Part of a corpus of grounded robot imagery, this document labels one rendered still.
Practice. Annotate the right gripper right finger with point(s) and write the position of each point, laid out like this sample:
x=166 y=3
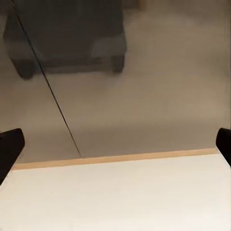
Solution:
x=223 y=143

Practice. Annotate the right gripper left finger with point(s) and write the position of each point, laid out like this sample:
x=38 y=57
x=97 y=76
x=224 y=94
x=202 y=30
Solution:
x=12 y=143

